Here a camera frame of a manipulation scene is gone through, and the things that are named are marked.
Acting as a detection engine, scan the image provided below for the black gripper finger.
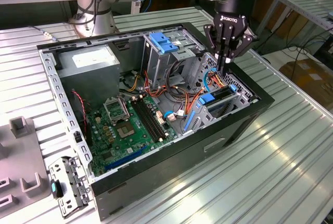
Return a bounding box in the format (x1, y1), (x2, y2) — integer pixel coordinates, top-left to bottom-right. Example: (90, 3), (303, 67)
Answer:
(223, 23), (260, 74)
(203, 22), (225, 73)

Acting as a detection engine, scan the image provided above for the orange red power wire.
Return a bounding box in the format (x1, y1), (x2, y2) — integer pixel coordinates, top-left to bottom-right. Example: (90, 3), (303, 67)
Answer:
(192, 71), (227, 100)

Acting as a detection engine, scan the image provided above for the hard disk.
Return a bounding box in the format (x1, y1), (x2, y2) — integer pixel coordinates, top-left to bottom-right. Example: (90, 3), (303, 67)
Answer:
(183, 84), (238, 131)

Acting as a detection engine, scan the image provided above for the grey disk bay cage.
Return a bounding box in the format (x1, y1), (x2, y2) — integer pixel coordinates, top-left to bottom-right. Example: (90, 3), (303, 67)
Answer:
(181, 51), (257, 135)

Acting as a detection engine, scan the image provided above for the blue drive cage latch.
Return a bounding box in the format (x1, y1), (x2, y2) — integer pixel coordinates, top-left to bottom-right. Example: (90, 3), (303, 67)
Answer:
(150, 33), (180, 55)

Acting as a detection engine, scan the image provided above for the grey optical drive cage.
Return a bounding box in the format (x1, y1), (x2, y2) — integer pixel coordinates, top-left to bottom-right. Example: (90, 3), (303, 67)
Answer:
(142, 31), (206, 87)

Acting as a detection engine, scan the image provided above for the metal slat side table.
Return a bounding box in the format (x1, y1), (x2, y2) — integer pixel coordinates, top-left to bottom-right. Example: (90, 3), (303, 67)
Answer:
(251, 0), (333, 50)

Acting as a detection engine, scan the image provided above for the cardboard box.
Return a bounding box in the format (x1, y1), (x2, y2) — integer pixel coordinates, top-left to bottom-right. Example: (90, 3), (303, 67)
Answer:
(279, 58), (333, 110)

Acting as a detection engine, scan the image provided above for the black RAM slot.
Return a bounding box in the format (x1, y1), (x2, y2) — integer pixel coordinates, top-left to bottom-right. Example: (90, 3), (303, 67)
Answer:
(134, 98), (160, 142)
(137, 97), (164, 141)
(131, 99), (157, 143)
(140, 96), (167, 139)

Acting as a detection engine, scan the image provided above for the green motherboard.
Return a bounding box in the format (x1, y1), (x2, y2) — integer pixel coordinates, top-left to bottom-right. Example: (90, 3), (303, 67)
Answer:
(87, 94), (180, 178)

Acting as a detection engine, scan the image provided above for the CPU socket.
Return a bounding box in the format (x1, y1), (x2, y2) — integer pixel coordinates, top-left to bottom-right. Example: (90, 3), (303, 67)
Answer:
(115, 122), (136, 139)

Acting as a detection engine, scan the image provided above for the metal socket cover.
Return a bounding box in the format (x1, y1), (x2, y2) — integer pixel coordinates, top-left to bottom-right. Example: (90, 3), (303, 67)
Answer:
(103, 96), (130, 125)

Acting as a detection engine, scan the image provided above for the grey power supply unit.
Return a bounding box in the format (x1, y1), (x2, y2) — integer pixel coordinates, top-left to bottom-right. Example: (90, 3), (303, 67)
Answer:
(56, 45), (121, 105)

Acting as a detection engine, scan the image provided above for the black PC case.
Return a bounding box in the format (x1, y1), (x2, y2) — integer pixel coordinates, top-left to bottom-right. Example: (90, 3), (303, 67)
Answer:
(36, 21), (276, 221)

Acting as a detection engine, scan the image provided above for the blue expansion slot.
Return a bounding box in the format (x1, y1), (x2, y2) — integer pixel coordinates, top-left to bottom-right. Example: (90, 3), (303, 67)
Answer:
(105, 146), (146, 172)

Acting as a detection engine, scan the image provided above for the black case fan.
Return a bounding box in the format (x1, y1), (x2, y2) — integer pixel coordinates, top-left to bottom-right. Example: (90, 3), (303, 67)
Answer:
(70, 88), (93, 147)

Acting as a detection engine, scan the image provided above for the grey parts rack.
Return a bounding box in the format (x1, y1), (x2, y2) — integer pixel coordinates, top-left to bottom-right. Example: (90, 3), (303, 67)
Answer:
(0, 116), (52, 209)

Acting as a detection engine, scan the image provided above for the blue data wire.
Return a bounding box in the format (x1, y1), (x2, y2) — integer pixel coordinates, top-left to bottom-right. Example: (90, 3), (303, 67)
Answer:
(203, 70), (216, 93)
(164, 110), (188, 117)

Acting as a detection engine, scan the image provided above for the black sleeved cable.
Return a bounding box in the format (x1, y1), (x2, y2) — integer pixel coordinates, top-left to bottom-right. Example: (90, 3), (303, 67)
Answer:
(166, 60), (188, 94)

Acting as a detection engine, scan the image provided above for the red orange wire bundle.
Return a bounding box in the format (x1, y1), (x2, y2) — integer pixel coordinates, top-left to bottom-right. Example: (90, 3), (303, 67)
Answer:
(143, 72), (195, 113)

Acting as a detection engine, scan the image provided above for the yellow black power wire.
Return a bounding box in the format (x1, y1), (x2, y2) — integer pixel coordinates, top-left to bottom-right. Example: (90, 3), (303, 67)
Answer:
(122, 69), (143, 93)

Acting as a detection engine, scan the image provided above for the red black twisted wire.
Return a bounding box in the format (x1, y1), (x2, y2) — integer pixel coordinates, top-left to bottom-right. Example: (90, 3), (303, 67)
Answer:
(71, 90), (88, 134)

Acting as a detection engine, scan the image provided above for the black cable with metal plug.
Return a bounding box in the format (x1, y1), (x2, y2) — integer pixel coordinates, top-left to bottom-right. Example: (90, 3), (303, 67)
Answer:
(27, 24), (53, 39)

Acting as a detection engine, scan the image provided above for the grey expansion card bracket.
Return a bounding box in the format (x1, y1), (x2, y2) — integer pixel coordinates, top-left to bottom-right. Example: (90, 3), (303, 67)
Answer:
(48, 155), (92, 219)

